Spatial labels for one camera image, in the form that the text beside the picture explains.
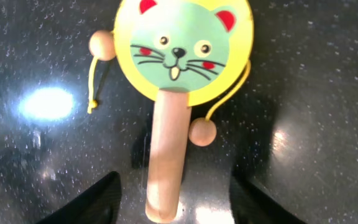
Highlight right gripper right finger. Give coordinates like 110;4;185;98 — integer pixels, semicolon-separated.
230;174;307;224

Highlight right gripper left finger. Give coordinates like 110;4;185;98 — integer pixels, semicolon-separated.
35;170;122;224

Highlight yellow cat-face rattle drum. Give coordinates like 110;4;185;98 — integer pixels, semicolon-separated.
87;0;255;224

